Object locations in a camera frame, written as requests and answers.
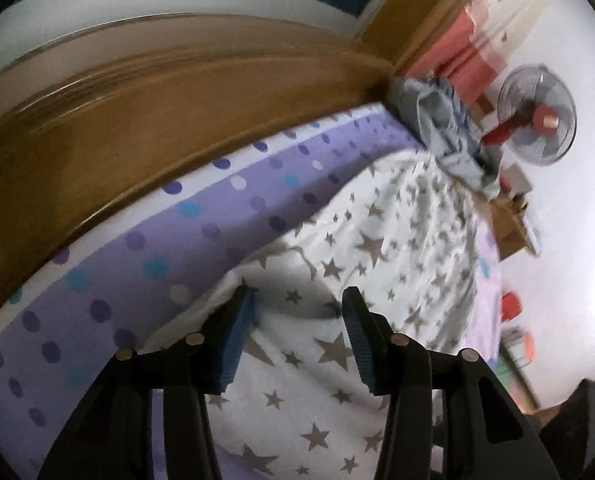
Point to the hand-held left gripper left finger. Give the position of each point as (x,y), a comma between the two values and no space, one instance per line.
(237,345)

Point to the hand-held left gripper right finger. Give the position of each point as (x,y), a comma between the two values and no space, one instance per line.
(365,355)

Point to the white star-print cloth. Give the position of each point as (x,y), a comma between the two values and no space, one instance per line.
(402,240)

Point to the purple dotted bed sheet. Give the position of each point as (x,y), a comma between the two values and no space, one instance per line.
(127,280)

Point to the wooden bedside table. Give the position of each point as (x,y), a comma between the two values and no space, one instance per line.
(510,225)

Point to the light blue crumpled garment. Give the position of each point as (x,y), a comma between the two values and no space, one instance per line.
(442,120)

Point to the red standing fan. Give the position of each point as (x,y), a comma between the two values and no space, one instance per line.
(542,120)

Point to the red curtain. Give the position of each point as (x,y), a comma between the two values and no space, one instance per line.
(452,55)

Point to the wooden bed headboard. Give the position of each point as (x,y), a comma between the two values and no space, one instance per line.
(127,5)

